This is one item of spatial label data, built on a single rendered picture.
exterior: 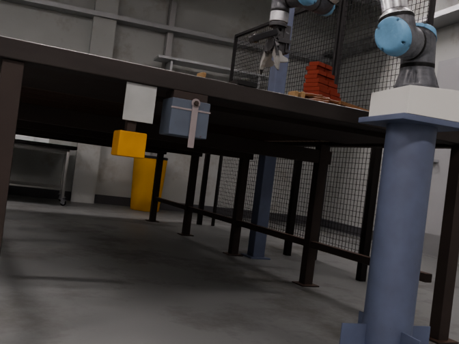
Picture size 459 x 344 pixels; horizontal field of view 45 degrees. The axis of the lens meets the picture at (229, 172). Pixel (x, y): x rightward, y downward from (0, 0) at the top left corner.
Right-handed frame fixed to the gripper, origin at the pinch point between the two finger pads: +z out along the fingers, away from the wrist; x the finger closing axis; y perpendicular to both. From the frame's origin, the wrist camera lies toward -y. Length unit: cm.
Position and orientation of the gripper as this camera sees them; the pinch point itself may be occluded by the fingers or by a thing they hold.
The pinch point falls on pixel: (267, 72)
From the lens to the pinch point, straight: 225.5
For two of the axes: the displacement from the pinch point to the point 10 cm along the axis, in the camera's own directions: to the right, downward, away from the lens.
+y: 9.1, 1.2, 4.0
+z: -1.2, 9.9, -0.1
